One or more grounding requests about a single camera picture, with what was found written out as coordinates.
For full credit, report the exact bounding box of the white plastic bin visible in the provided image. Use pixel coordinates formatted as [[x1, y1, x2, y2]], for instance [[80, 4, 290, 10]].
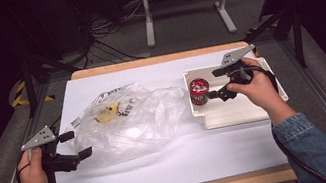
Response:
[[181, 52, 292, 134]]

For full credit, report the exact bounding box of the person's left hand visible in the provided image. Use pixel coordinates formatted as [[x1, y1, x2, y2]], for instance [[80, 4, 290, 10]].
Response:
[[11, 145, 50, 183]]

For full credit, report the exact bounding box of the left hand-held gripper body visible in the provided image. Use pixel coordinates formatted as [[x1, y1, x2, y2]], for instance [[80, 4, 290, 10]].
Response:
[[17, 119, 86, 183]]

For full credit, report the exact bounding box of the yellow black hazard tape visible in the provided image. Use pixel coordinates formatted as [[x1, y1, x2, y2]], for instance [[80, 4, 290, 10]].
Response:
[[6, 75, 56, 109]]

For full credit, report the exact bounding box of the clear printed plastic bag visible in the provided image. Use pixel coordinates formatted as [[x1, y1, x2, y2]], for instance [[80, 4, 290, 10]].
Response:
[[64, 74, 197, 172]]

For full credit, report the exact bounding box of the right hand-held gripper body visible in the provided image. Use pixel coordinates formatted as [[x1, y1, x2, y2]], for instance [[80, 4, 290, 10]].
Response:
[[210, 43, 265, 104]]

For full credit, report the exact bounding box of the white paper sheet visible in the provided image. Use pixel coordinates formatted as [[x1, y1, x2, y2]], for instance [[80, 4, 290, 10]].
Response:
[[28, 41, 292, 183]]

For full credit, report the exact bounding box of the bundle of floor cables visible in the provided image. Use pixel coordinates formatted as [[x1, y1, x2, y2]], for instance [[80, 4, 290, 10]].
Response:
[[66, 0, 154, 72]]

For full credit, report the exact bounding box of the red can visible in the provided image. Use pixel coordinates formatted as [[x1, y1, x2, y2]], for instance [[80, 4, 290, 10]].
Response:
[[186, 75, 214, 108]]

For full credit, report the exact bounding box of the black metal stand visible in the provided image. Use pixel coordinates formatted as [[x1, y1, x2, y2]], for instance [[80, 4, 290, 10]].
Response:
[[15, 42, 89, 120], [238, 4, 311, 79]]

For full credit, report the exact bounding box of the white metal stand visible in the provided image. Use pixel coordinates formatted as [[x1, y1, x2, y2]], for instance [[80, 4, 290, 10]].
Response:
[[139, 0, 242, 49]]

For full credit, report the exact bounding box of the person's right hand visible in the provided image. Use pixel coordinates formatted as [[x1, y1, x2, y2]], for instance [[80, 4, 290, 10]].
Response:
[[222, 50, 298, 134]]

